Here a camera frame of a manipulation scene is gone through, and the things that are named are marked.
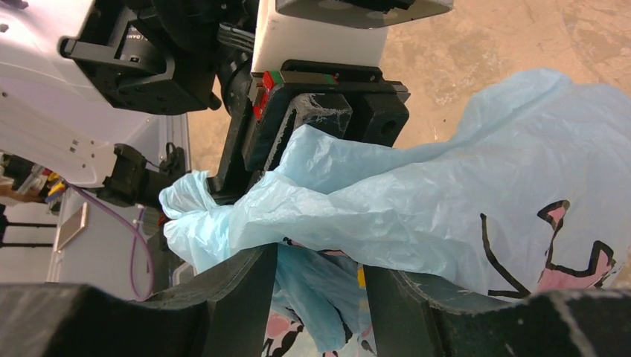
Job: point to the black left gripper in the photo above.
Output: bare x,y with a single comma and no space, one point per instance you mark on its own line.
256,128

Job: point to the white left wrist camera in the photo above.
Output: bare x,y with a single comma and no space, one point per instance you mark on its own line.
343,32

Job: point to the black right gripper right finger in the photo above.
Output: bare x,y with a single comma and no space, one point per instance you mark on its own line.
426,315

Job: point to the light blue printed plastic bag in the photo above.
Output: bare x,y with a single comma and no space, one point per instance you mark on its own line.
532,193

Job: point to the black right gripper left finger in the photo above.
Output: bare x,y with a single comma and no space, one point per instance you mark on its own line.
220,312

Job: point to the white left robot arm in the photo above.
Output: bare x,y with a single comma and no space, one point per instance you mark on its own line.
98,91

